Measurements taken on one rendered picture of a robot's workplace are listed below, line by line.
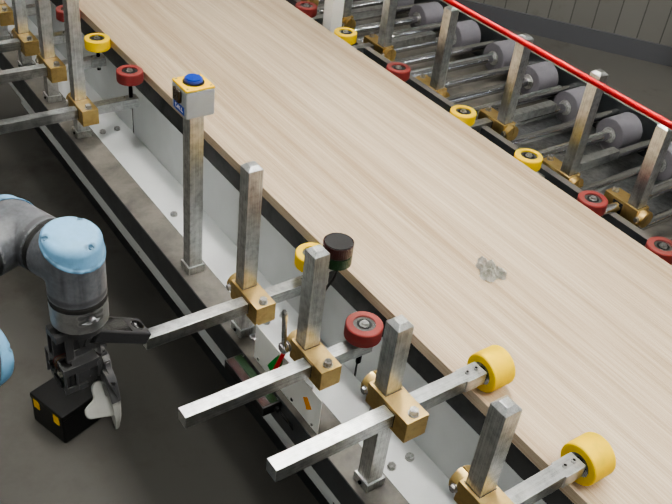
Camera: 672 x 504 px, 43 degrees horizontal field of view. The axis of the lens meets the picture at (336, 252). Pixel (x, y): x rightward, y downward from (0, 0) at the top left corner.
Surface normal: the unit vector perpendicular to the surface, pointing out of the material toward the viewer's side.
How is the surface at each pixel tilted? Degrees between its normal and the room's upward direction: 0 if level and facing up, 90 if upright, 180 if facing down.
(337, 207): 0
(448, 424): 90
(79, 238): 6
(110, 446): 0
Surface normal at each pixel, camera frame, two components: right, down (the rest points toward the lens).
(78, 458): 0.11, -0.79
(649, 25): -0.34, 0.54
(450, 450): -0.82, 0.28
